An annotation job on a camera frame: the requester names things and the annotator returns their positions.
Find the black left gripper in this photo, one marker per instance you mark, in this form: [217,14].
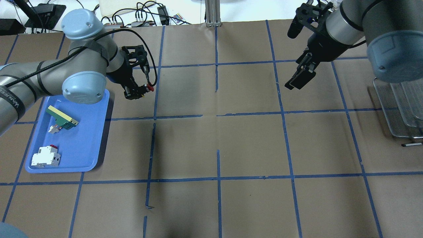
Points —
[124,74]

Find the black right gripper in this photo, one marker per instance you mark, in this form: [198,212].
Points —
[318,48]

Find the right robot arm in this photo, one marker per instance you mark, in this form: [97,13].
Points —
[391,29]

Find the grey usb hub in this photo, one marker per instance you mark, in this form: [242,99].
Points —
[142,24]

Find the green yellow terminal block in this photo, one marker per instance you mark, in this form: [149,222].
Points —
[62,120]

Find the blue plastic tray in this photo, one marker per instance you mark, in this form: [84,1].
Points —
[79,147]

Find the colourful remote control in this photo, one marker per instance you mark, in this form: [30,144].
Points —
[178,19]

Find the beige mouse pad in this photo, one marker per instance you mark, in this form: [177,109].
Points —
[109,7]

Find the small white connector part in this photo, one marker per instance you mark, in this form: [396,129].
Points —
[54,129]

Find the white circuit breaker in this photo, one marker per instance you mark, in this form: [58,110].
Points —
[46,156]

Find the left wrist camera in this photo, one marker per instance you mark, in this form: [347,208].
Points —
[135,55]

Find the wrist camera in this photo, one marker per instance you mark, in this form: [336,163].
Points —
[310,16]
[135,55]

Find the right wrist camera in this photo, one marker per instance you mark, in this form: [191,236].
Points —
[310,16]

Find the aluminium frame post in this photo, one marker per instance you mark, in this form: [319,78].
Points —
[212,13]

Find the black camera stand base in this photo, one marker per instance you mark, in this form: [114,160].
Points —
[44,16]

